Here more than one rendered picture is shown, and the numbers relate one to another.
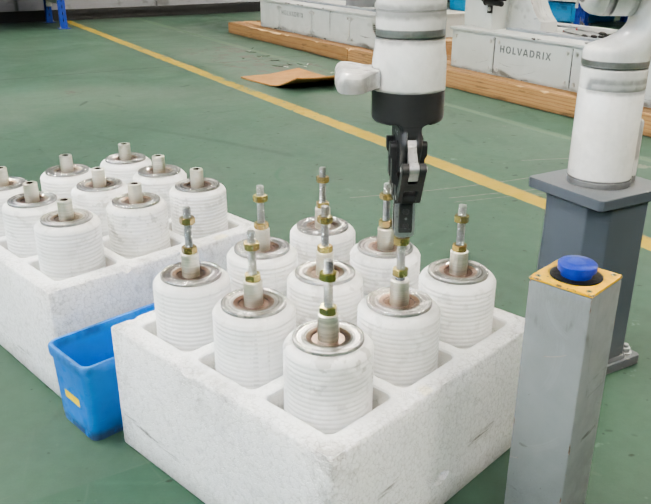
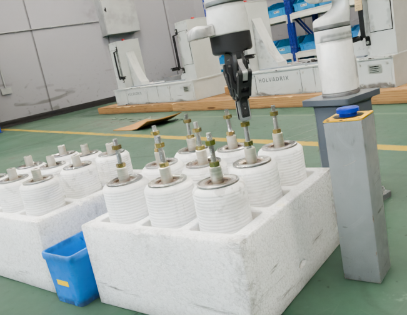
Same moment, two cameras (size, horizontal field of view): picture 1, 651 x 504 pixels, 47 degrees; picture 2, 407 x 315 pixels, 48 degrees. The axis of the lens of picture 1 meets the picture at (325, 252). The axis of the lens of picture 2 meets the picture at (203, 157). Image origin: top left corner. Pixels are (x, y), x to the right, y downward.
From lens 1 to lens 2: 0.20 m
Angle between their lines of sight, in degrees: 11
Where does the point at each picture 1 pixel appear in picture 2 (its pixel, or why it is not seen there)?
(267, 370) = (184, 217)
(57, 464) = not seen: outside the picture
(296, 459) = (217, 254)
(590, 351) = (368, 154)
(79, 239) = (49, 189)
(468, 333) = (294, 177)
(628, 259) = not seen: hidden behind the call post
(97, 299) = (65, 224)
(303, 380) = (210, 206)
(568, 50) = (297, 71)
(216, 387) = (156, 232)
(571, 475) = (378, 236)
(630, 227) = not seen: hidden behind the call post
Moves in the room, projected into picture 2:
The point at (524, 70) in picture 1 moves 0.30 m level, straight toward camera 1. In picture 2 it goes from (275, 89) to (277, 93)
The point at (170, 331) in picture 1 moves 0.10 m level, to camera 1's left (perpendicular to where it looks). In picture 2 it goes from (119, 215) to (69, 227)
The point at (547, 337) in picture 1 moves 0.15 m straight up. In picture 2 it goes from (342, 154) to (331, 70)
